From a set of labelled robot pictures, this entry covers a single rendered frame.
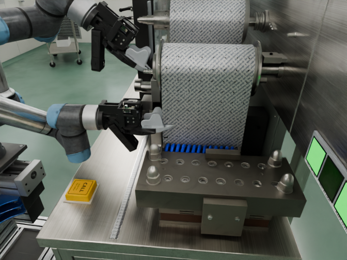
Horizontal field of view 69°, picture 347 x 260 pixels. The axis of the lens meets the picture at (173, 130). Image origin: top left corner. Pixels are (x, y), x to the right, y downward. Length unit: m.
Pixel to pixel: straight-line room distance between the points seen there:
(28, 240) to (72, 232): 0.99
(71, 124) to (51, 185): 1.59
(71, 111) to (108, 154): 0.27
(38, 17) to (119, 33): 0.21
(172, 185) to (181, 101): 0.23
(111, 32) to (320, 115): 0.51
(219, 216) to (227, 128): 0.25
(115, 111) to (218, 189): 0.35
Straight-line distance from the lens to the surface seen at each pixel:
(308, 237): 2.00
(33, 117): 0.88
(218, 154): 0.71
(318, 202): 2.26
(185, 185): 0.63
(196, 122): 0.72
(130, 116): 0.70
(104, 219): 0.75
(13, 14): 0.75
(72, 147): 0.82
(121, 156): 0.95
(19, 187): 1.22
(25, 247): 1.71
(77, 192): 0.81
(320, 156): 0.51
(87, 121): 0.75
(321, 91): 0.54
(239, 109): 0.71
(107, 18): 0.72
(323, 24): 0.58
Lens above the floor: 1.47
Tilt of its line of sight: 32 degrees down
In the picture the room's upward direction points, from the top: straight up
